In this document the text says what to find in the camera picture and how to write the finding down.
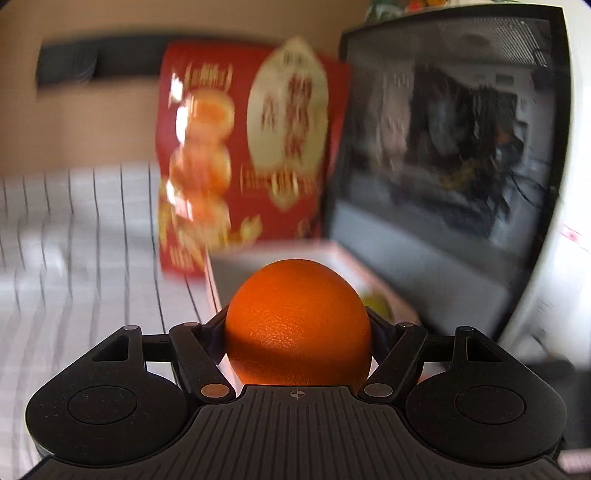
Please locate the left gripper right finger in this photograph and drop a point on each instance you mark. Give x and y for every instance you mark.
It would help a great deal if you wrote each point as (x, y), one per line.
(397, 350)

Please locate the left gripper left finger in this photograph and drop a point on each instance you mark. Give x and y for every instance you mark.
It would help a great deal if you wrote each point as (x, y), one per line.
(198, 350)

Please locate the green guava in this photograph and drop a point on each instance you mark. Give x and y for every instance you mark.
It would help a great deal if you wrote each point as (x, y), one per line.
(379, 304)

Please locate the mandarin orange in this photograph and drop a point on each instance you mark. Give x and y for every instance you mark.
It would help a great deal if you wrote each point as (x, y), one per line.
(297, 322)

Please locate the pink open gift box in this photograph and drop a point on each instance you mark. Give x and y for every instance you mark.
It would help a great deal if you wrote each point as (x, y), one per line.
(226, 271)

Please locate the black white grid tablecloth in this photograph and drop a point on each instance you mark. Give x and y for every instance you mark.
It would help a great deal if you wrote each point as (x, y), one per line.
(78, 261)

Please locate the red quail egg snack bag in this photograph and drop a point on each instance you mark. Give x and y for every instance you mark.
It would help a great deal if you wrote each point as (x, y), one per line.
(246, 138)

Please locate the black wall socket strip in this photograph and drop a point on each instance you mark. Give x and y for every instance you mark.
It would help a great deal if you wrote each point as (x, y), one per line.
(100, 58)

